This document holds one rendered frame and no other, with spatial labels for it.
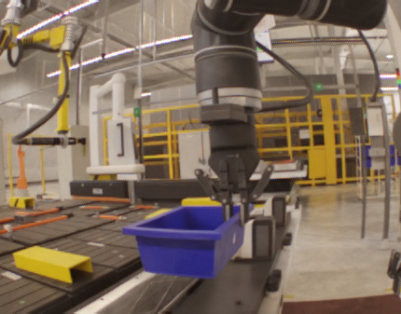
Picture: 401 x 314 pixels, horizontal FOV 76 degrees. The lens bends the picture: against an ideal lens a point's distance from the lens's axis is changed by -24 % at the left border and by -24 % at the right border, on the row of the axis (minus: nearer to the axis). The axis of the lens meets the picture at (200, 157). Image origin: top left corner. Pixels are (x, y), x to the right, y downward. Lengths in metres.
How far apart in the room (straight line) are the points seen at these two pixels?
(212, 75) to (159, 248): 0.27
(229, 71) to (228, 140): 0.10
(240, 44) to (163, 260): 0.35
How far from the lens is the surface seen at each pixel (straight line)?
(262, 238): 0.97
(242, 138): 0.49
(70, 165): 7.35
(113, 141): 4.13
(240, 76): 0.48
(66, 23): 2.01
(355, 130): 3.42
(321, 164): 10.73
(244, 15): 0.43
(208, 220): 0.65
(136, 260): 0.68
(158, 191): 1.59
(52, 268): 0.57
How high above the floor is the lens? 1.21
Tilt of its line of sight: level
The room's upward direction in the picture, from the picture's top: 3 degrees counter-clockwise
